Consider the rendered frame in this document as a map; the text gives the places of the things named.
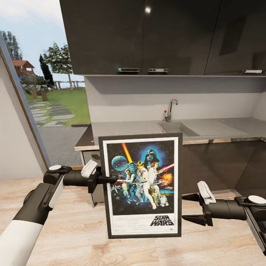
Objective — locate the poster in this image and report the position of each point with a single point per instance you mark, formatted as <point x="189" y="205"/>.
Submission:
<point x="146" y="199"/>

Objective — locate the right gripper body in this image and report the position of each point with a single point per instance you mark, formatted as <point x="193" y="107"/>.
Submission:
<point x="219" y="209"/>

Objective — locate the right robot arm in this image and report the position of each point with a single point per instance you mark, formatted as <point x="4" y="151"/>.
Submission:
<point x="246" y="208"/>

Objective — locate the dishwasher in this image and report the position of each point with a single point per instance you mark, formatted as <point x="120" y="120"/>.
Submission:
<point x="98" y="194"/>

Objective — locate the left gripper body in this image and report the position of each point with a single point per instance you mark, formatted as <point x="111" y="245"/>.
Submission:
<point x="90" y="182"/>

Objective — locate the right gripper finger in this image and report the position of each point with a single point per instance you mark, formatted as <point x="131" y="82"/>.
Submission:
<point x="192" y="197"/>
<point x="197" y="219"/>

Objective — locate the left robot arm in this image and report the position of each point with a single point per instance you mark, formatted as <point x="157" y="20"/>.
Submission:
<point x="20" y="236"/>

